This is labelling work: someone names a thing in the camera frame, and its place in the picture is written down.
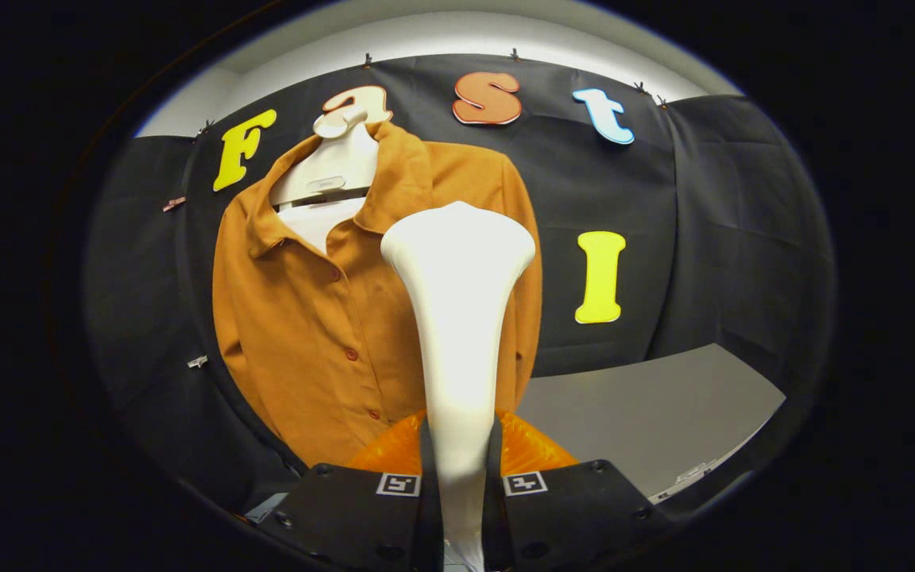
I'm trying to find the white mannequin hanger stand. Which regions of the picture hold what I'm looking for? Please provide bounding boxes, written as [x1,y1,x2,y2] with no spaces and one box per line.
[269,107,383,255]

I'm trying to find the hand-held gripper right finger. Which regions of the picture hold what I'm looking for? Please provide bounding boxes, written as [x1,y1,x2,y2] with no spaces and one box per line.
[483,409,673,572]

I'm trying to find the grey cabinet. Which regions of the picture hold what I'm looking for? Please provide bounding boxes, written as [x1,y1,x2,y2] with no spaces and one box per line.
[517,343,788,505]

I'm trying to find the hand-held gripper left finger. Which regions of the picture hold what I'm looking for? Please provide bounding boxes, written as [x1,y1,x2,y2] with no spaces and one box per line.
[255,409,444,572]

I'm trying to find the black backdrop cloth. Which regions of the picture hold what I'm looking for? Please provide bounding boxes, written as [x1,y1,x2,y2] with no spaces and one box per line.
[84,54,836,517]

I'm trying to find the white garment steamer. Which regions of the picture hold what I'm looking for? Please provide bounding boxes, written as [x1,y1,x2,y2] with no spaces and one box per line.
[380,201,537,572]

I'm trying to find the orange button-up shirt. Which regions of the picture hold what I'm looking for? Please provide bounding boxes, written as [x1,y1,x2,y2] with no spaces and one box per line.
[211,119,544,470]

